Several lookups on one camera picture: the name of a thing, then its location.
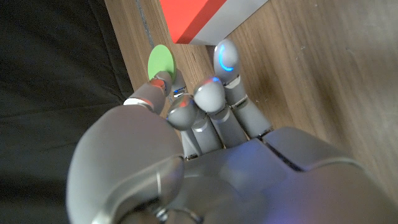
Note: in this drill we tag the red lidded white box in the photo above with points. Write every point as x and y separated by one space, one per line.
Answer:
189 15

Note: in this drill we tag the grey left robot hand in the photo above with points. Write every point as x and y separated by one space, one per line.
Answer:
217 180

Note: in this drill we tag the green round coin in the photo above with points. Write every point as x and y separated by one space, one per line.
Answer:
161 59

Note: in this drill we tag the black backdrop curtain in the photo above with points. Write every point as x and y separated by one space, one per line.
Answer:
56 77

